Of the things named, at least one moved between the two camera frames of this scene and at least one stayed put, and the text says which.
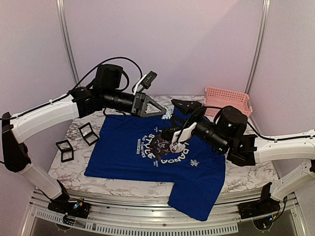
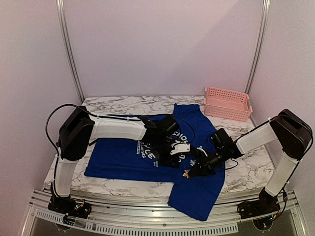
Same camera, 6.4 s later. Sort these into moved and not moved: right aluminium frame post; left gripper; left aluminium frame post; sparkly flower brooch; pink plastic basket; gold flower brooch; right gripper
Moved: gold flower brooch; right gripper; left gripper
Not moved: sparkly flower brooch; left aluminium frame post; pink plastic basket; right aluminium frame post
